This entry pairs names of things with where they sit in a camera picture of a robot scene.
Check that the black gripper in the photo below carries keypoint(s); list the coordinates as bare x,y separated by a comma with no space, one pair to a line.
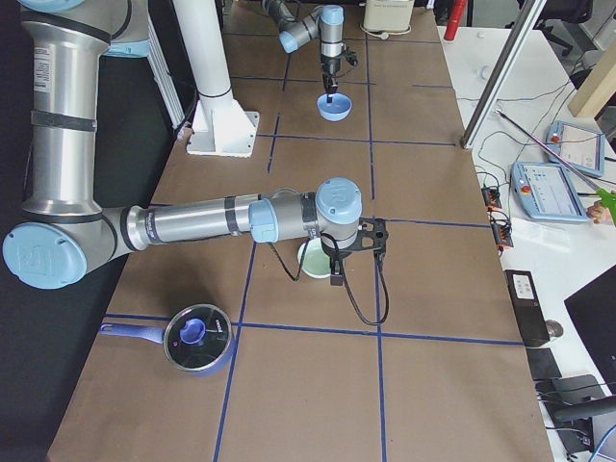
329,64
336,251

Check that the blue bowl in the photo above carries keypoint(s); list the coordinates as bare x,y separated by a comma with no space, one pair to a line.
338,110

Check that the green bowl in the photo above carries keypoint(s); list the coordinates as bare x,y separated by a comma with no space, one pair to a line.
313,260

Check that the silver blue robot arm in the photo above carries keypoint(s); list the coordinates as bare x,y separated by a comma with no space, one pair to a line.
325,23
99,146

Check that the person's hand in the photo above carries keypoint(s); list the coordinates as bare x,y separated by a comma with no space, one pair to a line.
598,213

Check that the cream white appliance box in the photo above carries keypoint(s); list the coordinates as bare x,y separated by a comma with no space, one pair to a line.
390,16

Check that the red cylinder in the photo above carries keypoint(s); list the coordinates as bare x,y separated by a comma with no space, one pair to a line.
456,13

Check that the blue saucepan with glass lid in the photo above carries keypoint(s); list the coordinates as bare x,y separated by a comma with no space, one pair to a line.
198,340

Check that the black box with white label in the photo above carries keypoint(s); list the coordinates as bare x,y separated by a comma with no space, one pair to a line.
526,307

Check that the near teach pendant tablet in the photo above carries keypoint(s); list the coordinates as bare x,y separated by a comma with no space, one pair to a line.
546,192

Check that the teach pendant tablet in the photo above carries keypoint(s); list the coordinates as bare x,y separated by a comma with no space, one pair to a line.
582,147
546,192

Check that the black monitor corner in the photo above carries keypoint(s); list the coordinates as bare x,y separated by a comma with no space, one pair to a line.
592,311

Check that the far teach pendant tablet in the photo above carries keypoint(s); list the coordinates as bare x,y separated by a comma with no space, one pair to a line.
582,147

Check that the wooden board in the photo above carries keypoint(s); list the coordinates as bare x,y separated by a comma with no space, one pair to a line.
595,87

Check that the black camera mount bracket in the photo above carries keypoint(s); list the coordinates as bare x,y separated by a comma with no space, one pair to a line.
372,234

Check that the white pedestal column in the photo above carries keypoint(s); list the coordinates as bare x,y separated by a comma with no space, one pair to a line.
220,127

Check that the black power strip with cables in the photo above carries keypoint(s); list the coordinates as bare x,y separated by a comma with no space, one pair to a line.
499,221

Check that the aluminium profile post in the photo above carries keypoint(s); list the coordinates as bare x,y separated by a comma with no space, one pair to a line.
528,16

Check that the green handled pointer stick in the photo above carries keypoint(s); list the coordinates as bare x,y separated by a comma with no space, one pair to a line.
606,197

